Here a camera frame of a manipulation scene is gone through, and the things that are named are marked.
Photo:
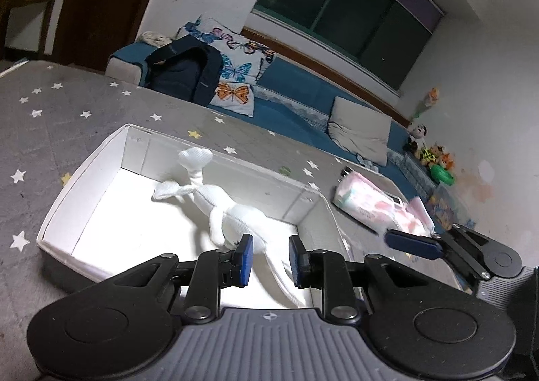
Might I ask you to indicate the flower wall toy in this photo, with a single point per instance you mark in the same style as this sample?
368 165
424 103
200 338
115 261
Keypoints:
430 99

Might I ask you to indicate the white cardboard box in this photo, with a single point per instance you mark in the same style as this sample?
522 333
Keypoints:
139 149

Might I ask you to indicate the small pink tissue pack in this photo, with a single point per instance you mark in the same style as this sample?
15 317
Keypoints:
417 216

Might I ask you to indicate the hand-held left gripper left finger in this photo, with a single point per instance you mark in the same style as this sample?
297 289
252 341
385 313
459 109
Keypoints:
243 263

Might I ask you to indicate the small black device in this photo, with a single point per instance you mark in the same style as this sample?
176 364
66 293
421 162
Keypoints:
347 172

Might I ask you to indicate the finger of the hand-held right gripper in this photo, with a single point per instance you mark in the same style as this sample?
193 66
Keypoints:
412 243

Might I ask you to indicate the blue sofa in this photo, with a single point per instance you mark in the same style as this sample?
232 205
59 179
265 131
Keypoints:
294 86

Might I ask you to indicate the panda plush toy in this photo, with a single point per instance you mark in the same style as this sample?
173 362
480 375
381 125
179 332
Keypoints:
419 132

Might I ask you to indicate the brown wooden door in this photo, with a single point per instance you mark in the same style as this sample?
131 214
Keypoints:
105 6

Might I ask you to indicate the yellow green plush toy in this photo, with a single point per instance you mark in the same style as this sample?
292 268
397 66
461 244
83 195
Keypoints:
428 155

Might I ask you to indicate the white plush toy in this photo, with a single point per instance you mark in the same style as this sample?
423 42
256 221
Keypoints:
236 216

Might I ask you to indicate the clear plastic storage bin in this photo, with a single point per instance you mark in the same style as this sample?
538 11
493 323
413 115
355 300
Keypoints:
450 206

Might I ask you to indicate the butterfly print pillow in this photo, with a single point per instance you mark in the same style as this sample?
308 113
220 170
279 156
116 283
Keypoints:
236 69

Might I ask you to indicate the green round toy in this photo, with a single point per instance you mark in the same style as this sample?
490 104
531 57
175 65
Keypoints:
442 174

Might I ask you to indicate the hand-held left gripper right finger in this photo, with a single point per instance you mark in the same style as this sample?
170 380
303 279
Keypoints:
298 263

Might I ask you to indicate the small crumpled cloth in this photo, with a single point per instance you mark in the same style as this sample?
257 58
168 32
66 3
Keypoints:
367 162

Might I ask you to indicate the large pink tissue pack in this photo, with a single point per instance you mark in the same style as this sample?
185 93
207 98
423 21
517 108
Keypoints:
366 202

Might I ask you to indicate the dark navy backpack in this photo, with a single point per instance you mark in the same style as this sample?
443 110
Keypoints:
181 69

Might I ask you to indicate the beige cloth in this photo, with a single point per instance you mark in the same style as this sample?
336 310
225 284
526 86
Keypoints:
156 39

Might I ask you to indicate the orange fox plush toy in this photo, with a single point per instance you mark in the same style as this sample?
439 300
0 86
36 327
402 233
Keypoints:
447 161

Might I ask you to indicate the plain grey pillow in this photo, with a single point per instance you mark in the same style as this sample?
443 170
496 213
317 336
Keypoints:
358 128

